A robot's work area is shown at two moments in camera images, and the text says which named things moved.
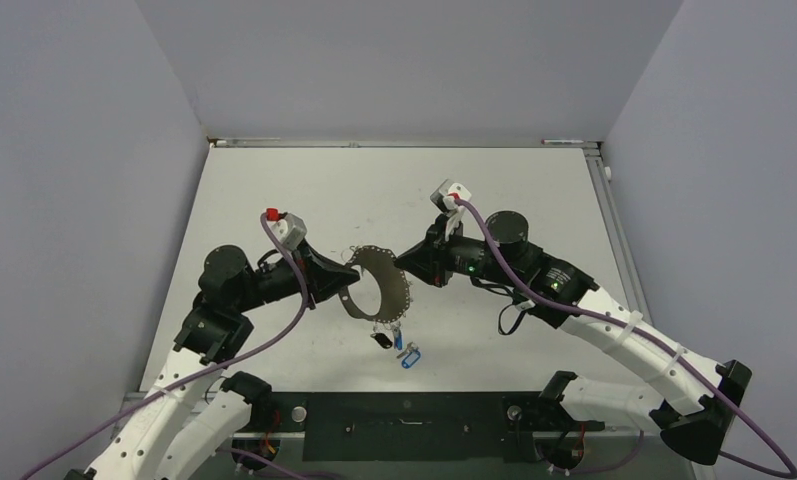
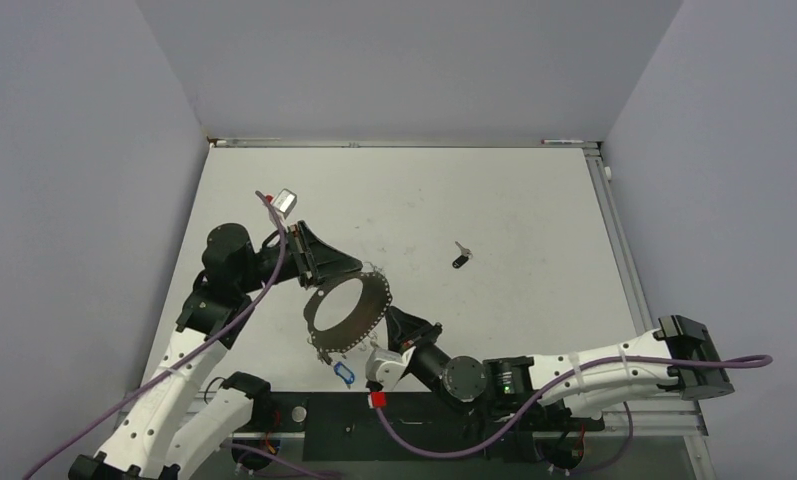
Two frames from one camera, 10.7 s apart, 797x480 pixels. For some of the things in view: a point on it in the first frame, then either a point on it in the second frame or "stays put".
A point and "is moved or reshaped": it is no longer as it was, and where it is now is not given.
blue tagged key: (412, 353) is moved or reshaped
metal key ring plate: (393, 284) → (369, 312)
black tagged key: (382, 340) is moved or reshaped
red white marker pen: (559, 141) stays put
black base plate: (414, 427) stays put
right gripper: (430, 260) → (406, 329)
